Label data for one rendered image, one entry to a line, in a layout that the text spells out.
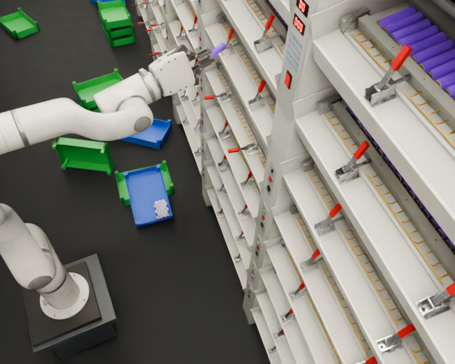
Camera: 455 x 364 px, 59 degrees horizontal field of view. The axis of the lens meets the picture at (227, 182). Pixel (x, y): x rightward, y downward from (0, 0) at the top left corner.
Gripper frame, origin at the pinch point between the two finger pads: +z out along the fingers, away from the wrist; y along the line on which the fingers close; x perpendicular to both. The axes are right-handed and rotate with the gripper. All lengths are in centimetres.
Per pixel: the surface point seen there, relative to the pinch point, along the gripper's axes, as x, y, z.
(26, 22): -294, 27, -45
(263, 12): 4.7, -5.6, 18.1
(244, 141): -2.5, 33.2, 4.3
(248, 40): 8.5, -2.3, 9.8
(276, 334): 25, 99, -17
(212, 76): -36.4, 23.7, 12.1
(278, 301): 25, 80, -12
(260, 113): 10.9, 17.5, 6.7
